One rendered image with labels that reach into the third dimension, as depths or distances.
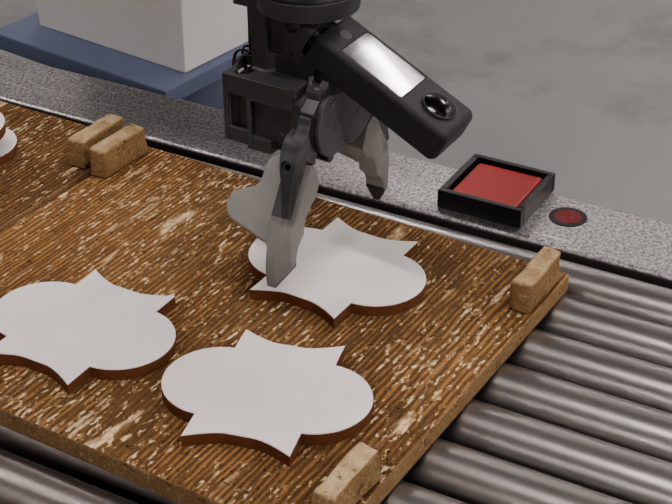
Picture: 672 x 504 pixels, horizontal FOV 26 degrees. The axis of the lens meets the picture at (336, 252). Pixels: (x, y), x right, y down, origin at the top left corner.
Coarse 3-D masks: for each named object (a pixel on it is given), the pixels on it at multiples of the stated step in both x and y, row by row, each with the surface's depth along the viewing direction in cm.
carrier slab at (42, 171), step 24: (24, 120) 132; (48, 120) 132; (24, 144) 128; (48, 144) 128; (0, 168) 124; (24, 168) 124; (48, 168) 124; (72, 168) 124; (0, 192) 121; (24, 192) 121; (48, 192) 121; (0, 216) 117; (24, 216) 118
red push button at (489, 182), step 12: (480, 168) 126; (492, 168) 126; (468, 180) 124; (480, 180) 124; (492, 180) 124; (504, 180) 124; (516, 180) 124; (528, 180) 124; (540, 180) 124; (468, 192) 122; (480, 192) 122; (492, 192) 122; (504, 192) 122; (516, 192) 122; (528, 192) 122; (516, 204) 120
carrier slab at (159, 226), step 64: (64, 192) 121; (128, 192) 121; (192, 192) 121; (0, 256) 112; (64, 256) 112; (128, 256) 112; (192, 256) 112; (448, 256) 112; (192, 320) 105; (256, 320) 105; (320, 320) 105; (384, 320) 105; (448, 320) 105; (512, 320) 105; (0, 384) 98; (128, 384) 98; (384, 384) 98; (448, 384) 98; (64, 448) 94; (128, 448) 92; (192, 448) 92; (320, 448) 92; (384, 448) 92
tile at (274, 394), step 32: (192, 352) 100; (224, 352) 100; (256, 352) 100; (288, 352) 100; (320, 352) 100; (192, 384) 96; (224, 384) 96; (256, 384) 96; (288, 384) 96; (320, 384) 96; (352, 384) 96; (192, 416) 94; (224, 416) 93; (256, 416) 93; (288, 416) 93; (320, 416) 93; (352, 416) 93; (256, 448) 92; (288, 448) 91
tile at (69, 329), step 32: (32, 288) 106; (64, 288) 106; (96, 288) 106; (0, 320) 103; (32, 320) 103; (64, 320) 103; (96, 320) 103; (128, 320) 103; (160, 320) 103; (0, 352) 100; (32, 352) 100; (64, 352) 100; (96, 352) 100; (128, 352) 100; (160, 352) 100; (64, 384) 97
